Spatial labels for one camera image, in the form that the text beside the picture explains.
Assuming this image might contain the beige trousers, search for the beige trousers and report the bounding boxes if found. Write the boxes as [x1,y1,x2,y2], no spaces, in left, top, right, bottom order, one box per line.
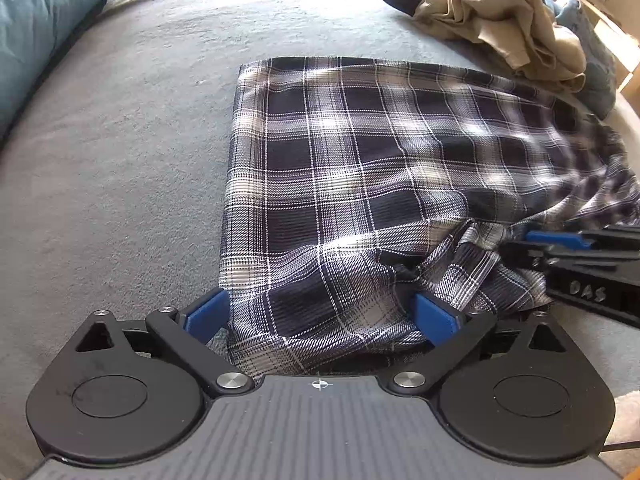
[413,0,587,93]

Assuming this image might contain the blue pillow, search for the blue pillow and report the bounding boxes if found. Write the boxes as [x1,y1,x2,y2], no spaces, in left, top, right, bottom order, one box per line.
[1,0,106,136]

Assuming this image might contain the dark plaid shirt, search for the dark plaid shirt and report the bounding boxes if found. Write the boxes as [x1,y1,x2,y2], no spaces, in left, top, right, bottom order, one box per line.
[219,58,639,377]

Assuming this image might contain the blue denim jeans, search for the blue denim jeans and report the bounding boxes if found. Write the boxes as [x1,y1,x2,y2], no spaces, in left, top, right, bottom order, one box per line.
[542,0,616,120]

